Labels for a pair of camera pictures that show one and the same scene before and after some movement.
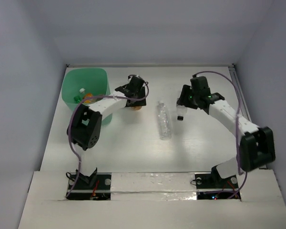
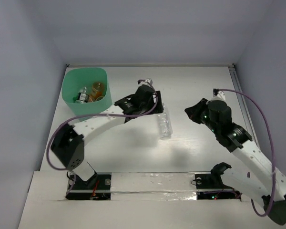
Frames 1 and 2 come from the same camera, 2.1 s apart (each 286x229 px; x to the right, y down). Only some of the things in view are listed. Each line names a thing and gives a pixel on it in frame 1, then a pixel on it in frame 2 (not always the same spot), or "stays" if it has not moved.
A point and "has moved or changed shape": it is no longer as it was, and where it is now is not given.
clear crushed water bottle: [164, 119] stays
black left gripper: [138, 102] -> [158, 102]
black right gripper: [183, 99] -> [193, 111]
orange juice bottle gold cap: [136, 108] has moved or changed shape
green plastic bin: [94, 80] stays
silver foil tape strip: [153, 186] stays
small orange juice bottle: [87, 98] -> [95, 94]
